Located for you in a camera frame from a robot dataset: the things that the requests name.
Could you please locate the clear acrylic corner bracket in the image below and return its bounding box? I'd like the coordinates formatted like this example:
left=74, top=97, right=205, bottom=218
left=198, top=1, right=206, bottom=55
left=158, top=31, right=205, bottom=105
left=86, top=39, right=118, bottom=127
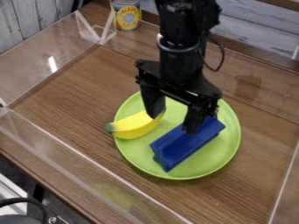
left=74, top=10, right=117, bottom=46

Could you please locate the blue plastic block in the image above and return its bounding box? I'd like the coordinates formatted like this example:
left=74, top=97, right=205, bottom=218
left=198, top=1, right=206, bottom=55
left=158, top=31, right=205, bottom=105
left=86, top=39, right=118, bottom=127
left=149, top=116, right=225, bottom=172

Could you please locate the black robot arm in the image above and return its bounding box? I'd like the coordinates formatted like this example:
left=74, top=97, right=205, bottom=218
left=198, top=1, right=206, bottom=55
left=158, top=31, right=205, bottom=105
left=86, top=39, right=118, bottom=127
left=134, top=0, right=221, bottom=134

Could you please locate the clear acrylic tray wall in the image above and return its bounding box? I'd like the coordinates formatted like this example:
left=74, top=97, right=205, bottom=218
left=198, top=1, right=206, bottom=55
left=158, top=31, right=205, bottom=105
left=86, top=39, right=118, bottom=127
left=0, top=99, right=192, bottom=224

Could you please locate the green round plate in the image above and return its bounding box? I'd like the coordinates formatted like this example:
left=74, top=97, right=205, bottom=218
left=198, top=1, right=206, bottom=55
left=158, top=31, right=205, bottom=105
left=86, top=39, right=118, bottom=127
left=115, top=99, right=240, bottom=180

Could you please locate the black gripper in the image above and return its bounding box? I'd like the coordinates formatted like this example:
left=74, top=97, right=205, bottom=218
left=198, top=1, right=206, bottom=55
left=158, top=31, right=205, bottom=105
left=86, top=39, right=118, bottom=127
left=134, top=47, right=221, bottom=134

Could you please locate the black cable lower left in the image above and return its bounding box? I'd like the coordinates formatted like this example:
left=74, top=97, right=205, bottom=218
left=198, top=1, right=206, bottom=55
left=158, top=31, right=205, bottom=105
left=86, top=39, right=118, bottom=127
left=0, top=197, right=47, bottom=224

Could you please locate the yellow toy banana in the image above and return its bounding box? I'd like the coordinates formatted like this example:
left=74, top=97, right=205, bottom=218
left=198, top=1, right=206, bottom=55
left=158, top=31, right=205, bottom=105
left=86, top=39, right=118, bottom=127
left=105, top=110, right=164, bottom=139

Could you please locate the yellow labelled tin can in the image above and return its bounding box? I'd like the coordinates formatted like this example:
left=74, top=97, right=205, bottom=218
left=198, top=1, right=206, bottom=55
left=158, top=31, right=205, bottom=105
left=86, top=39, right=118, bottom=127
left=110, top=0, right=141, bottom=31

